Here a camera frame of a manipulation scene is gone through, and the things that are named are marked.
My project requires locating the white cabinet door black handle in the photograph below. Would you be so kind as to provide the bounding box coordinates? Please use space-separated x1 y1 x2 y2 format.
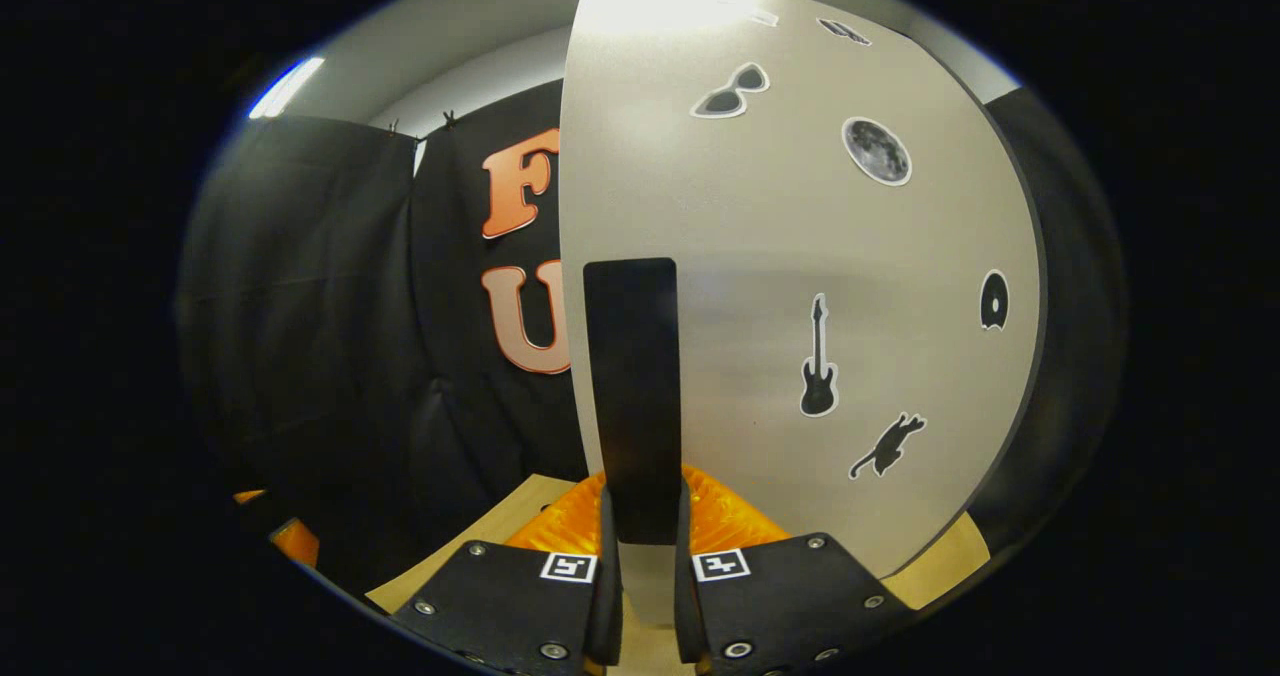
558 0 1048 627

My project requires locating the black backdrop cloth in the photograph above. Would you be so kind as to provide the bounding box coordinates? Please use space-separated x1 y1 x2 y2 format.
180 81 1131 607

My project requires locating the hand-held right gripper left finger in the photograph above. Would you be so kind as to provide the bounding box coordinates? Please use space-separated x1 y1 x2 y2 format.
390 471 623 676

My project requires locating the ceiling light panel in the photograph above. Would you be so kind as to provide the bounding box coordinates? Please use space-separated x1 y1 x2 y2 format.
248 56 327 120

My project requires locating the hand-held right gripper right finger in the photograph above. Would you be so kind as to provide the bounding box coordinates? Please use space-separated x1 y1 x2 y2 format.
675 466 916 676

